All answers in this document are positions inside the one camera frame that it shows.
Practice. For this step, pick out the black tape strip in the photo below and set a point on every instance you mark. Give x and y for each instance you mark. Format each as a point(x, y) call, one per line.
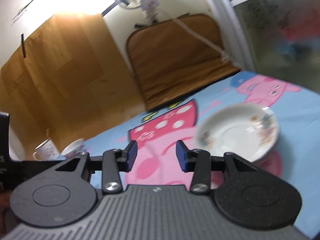
point(23, 46)
point(145, 26)
point(108, 8)

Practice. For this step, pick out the white enamel mug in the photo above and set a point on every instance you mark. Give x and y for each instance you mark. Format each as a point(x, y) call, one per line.
point(47, 151)

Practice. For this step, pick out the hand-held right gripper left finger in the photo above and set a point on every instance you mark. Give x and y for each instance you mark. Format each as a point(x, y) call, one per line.
point(131, 155)

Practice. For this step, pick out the brown heating pad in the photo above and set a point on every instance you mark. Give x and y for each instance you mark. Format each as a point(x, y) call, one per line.
point(175, 62)

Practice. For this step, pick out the frosted glass window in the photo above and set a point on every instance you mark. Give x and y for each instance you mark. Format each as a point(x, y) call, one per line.
point(275, 30)

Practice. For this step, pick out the wood grain wall sheet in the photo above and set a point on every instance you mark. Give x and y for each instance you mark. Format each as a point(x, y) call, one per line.
point(62, 80)

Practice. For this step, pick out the blue cartoon pig cloth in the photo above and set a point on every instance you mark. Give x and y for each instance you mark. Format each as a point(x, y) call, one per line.
point(295, 142)

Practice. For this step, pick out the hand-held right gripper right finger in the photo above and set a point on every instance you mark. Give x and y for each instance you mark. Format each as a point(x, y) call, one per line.
point(181, 157)

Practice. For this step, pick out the purple floral white bowl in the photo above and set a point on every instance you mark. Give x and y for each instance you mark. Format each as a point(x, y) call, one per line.
point(73, 146)

